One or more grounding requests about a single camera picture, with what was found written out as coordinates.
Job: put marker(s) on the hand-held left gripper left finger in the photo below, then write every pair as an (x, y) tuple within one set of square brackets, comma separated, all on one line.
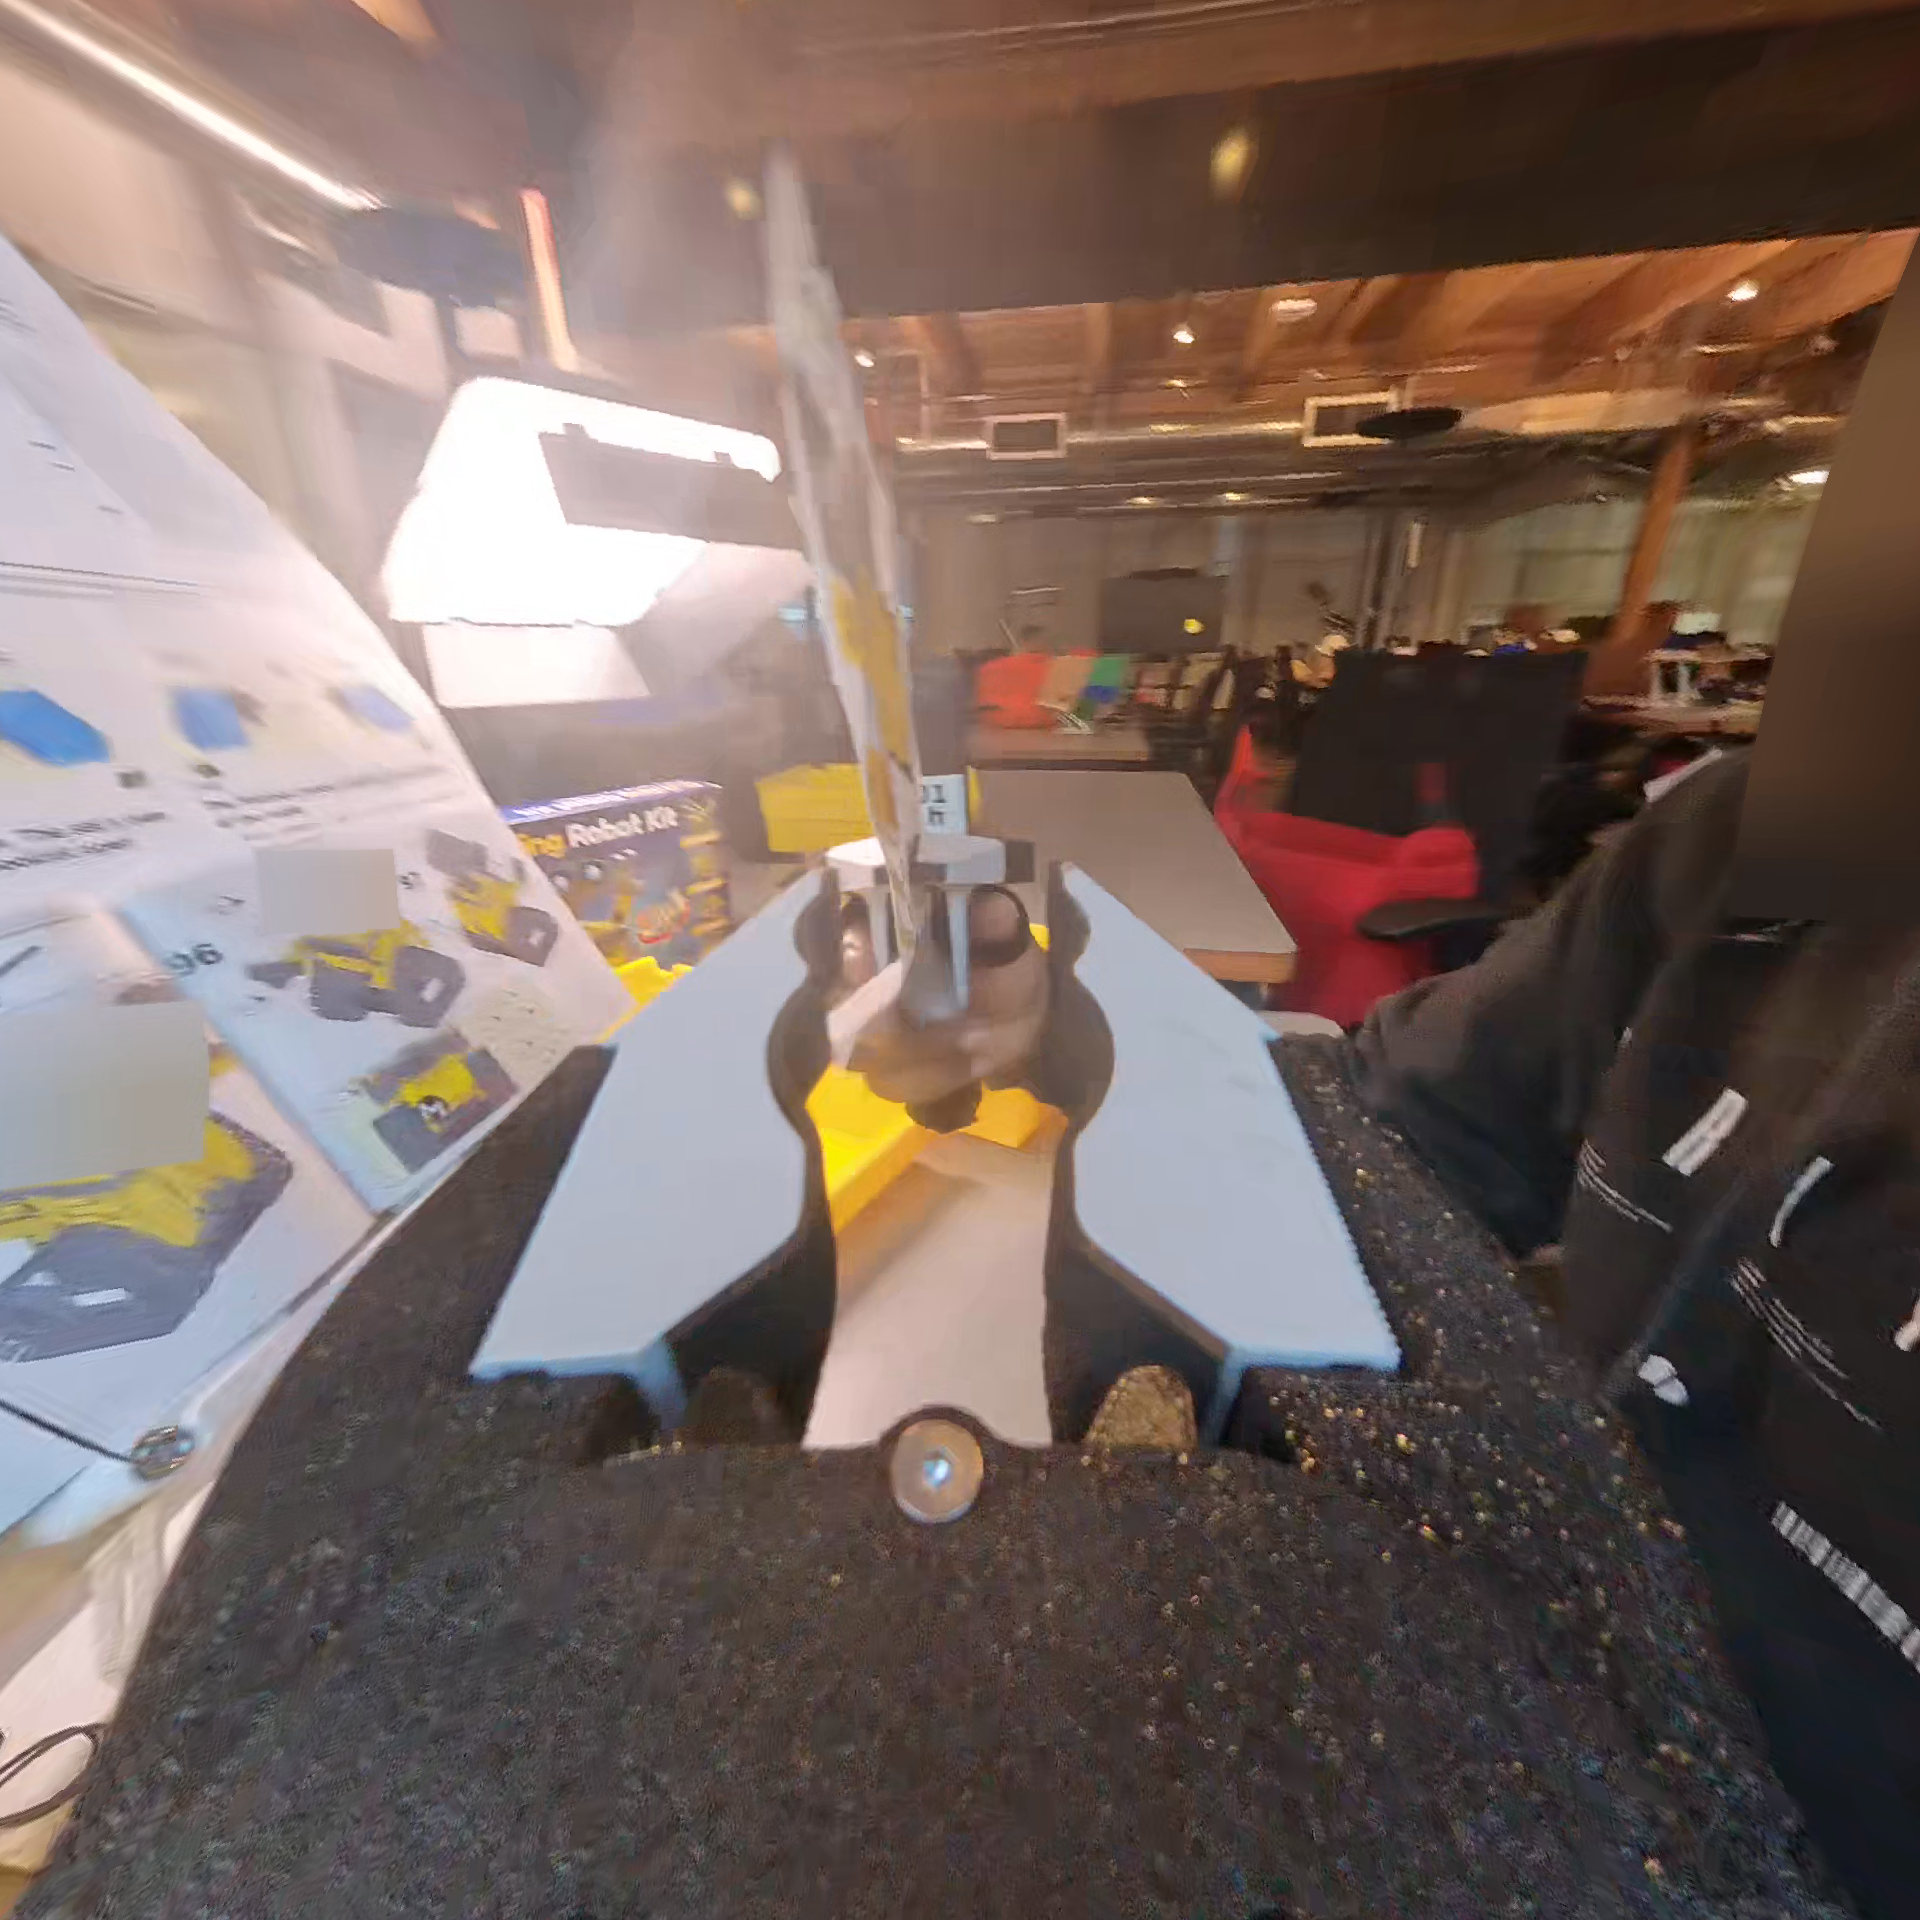
[(660, 1201)]

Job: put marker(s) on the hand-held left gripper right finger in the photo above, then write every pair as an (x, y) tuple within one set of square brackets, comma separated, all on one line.
[(1215, 1201)]

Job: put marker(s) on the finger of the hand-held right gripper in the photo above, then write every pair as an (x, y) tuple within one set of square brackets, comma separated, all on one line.
[(942, 963), (864, 860)]

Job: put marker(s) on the white sticker sheet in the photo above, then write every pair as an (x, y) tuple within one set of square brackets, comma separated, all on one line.
[(864, 633)]

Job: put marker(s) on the robot model instruction booklet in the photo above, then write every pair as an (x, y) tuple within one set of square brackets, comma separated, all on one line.
[(451, 1049)]

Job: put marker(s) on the person's right forearm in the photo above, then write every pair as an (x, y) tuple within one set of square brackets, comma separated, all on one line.
[(1500, 1036)]

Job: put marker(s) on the person's right hand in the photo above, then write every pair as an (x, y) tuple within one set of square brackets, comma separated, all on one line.
[(1003, 1003)]

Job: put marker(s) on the yellow plastic storage bin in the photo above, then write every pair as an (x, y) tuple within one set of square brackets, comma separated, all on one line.
[(810, 811), (870, 1147)]

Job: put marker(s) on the orange beanbag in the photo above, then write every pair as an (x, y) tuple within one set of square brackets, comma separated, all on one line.
[(1005, 691)]

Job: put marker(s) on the grey background table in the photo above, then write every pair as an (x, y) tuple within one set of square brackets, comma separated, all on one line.
[(1110, 857)]

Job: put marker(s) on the colourful folding panels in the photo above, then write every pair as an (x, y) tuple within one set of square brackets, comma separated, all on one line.
[(1093, 684)]

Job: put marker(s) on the blue printed cardboard box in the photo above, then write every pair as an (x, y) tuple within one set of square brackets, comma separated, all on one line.
[(613, 888)]

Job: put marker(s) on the red armchair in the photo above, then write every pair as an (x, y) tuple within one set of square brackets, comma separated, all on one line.
[(1305, 870)]

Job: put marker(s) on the white studio light panel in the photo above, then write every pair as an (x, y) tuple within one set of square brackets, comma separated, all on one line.
[(510, 525)]

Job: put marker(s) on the black background office chair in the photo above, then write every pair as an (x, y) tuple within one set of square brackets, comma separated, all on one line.
[(1441, 749)]

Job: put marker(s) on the person in black hoodie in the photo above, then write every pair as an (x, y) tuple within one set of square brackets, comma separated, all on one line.
[(1800, 1351)]

